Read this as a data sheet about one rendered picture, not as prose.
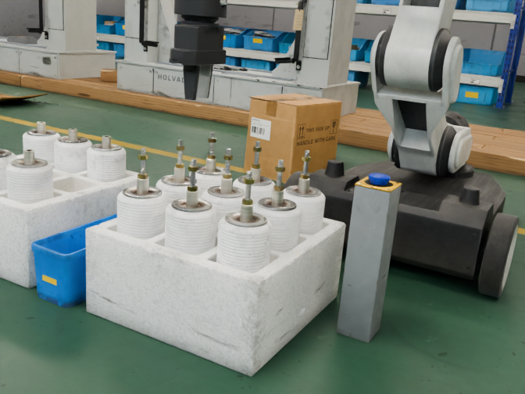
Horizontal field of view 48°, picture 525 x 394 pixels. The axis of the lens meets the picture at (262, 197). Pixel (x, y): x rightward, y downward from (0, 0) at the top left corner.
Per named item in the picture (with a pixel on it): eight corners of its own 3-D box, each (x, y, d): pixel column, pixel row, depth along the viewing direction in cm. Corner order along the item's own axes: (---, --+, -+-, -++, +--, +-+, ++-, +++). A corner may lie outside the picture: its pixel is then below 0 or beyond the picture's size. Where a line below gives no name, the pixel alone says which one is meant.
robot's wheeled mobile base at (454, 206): (366, 191, 214) (379, 98, 205) (519, 223, 191) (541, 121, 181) (286, 240, 161) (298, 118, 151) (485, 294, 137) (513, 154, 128)
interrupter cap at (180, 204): (180, 216, 105) (180, 212, 105) (165, 203, 111) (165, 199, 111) (219, 211, 109) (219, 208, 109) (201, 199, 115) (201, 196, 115)
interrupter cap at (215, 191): (241, 201, 116) (241, 198, 116) (203, 197, 117) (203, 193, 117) (247, 191, 124) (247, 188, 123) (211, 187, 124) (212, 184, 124)
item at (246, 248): (240, 330, 104) (247, 233, 98) (202, 310, 110) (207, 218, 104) (275, 313, 111) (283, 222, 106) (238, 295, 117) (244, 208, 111)
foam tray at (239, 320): (197, 254, 153) (200, 187, 148) (337, 296, 135) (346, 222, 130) (85, 312, 120) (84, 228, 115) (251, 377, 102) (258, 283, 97)
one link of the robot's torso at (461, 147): (402, 155, 186) (408, 114, 182) (468, 167, 177) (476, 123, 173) (382, 167, 169) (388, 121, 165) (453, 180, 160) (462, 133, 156)
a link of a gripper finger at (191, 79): (184, 98, 104) (185, 62, 102) (199, 100, 102) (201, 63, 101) (178, 98, 103) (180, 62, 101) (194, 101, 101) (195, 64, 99)
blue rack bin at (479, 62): (464, 70, 574) (468, 48, 568) (505, 74, 557) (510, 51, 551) (453, 72, 532) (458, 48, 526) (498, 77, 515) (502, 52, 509)
